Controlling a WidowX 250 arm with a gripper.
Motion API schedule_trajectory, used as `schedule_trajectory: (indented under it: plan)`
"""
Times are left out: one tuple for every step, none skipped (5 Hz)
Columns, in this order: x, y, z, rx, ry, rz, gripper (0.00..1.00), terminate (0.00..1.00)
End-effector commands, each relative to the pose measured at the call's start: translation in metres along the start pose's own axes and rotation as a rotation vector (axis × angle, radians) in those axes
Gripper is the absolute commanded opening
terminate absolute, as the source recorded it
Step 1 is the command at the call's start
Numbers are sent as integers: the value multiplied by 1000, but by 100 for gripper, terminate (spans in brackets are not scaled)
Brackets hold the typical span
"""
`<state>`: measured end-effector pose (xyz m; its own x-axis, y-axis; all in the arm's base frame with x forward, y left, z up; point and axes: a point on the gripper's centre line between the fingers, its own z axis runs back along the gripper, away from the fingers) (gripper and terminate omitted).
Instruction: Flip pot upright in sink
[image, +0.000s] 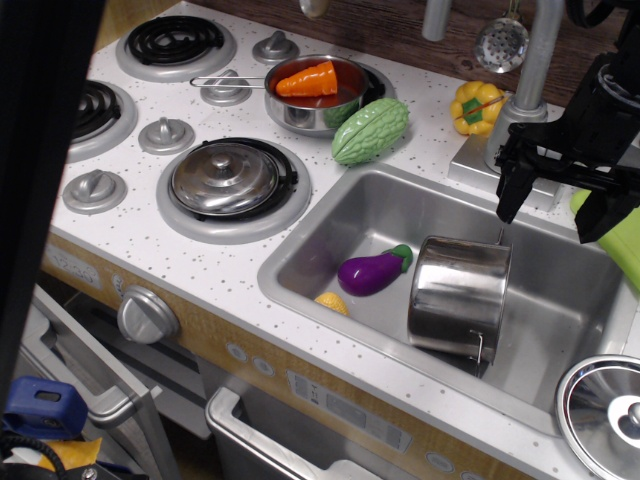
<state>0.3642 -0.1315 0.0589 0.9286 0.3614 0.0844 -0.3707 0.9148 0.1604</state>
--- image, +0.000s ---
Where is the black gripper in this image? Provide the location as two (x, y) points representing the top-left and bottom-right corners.
(496, 119), (639, 244)

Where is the steel pot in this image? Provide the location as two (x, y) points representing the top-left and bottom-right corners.
(407, 236), (513, 363)

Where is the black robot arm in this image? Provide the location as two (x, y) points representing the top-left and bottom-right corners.
(488, 1), (639, 243)

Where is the steel sink basin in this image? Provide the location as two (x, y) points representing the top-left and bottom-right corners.
(258, 164), (639, 435)

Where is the green toy object right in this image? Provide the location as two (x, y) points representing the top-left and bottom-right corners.
(598, 208), (640, 290)

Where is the silver toy faucet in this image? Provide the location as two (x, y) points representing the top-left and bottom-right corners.
(448, 1), (564, 193)

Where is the yellow toy bell pepper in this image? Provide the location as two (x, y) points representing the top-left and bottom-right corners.
(450, 81), (508, 138)

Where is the hanging steel strainer ladle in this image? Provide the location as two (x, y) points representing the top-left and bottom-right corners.
(474, 1), (529, 74)

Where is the green toy bitter gourd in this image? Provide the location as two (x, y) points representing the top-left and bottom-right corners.
(332, 98), (409, 166)

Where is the purple toy eggplant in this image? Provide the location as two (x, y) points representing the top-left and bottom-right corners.
(337, 244), (413, 297)

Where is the steel lid bottom right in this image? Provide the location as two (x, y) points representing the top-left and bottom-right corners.
(555, 355), (639, 479)

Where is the yellow toy corn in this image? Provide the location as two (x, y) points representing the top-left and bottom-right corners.
(314, 292), (350, 316)

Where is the orange toy carrot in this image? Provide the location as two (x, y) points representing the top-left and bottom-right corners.
(275, 61), (338, 98)

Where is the small steel saucepan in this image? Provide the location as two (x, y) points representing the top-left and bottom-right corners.
(190, 54), (370, 136)

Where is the hanging spoon top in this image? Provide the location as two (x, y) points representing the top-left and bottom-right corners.
(299, 0), (331, 20)

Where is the silver stove knob top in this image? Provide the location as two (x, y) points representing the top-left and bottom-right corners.
(252, 30), (300, 65)

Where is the steel lid on burner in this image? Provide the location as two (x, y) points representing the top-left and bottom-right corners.
(171, 142), (279, 216)

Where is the silver stove knob middle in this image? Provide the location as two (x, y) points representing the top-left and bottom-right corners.
(200, 69), (252, 107)

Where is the silver stove knob left-centre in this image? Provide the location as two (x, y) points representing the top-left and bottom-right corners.
(138, 117), (195, 155)

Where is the black coil burner top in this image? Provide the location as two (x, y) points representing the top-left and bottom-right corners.
(116, 15), (237, 83)

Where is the black coil burner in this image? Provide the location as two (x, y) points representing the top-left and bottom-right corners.
(66, 80), (138, 163)
(116, 15), (237, 83)

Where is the silver oven dial knob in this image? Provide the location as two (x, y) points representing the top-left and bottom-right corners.
(117, 285), (180, 345)

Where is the black coil burner left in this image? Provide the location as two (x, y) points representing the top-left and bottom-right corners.
(66, 80), (138, 163)

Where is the silver stove knob front-left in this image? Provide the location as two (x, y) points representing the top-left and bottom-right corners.
(62, 169), (128, 215)

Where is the blue clamp device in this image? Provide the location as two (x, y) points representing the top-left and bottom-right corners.
(2, 376), (88, 440)

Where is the back right burner ring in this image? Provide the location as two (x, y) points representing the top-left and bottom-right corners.
(360, 63), (397, 109)

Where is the silver faucet handle post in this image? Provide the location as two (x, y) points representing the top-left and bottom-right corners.
(422, 0), (452, 42)

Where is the silver dishwasher door handle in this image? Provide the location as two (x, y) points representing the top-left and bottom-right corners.
(205, 387), (378, 479)

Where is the silver oven door handle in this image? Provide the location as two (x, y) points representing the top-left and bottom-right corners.
(20, 286), (162, 431)

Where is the dark foreground post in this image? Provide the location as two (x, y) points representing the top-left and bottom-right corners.
(1, 1), (105, 396)

